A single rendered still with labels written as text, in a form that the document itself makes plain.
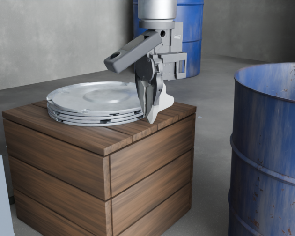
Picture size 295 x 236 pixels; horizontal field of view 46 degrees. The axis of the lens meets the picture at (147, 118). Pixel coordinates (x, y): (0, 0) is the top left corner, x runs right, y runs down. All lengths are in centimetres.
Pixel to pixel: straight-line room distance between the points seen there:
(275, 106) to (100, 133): 39
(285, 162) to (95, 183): 40
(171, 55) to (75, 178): 37
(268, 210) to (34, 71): 233
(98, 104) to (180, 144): 27
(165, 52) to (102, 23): 247
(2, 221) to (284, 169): 50
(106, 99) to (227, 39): 321
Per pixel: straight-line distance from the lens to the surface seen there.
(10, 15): 274
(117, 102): 90
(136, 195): 89
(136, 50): 67
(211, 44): 416
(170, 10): 69
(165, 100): 74
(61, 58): 296
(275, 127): 71
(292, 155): 71
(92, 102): 91
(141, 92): 74
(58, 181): 92
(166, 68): 72
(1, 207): 55
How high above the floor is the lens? 66
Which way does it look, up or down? 20 degrees down
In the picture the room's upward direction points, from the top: straight up
